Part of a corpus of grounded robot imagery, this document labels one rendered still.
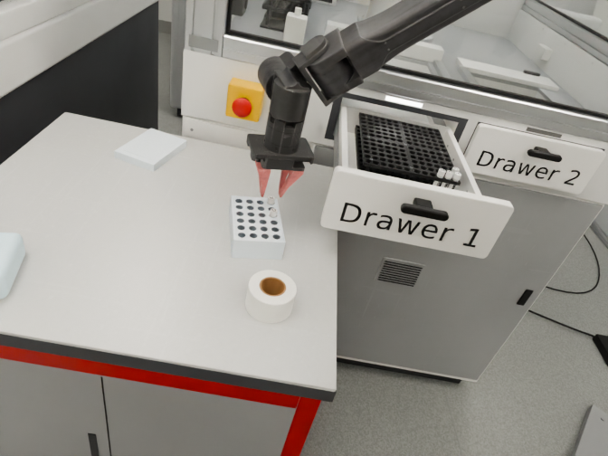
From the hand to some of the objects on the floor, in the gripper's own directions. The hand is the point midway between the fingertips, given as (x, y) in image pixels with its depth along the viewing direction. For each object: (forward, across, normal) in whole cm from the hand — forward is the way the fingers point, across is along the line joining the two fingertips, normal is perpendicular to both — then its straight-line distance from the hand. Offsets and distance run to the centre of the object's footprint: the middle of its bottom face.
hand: (271, 191), depth 80 cm
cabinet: (+83, +51, +61) cm, 115 cm away
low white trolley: (+83, -17, +1) cm, 85 cm away
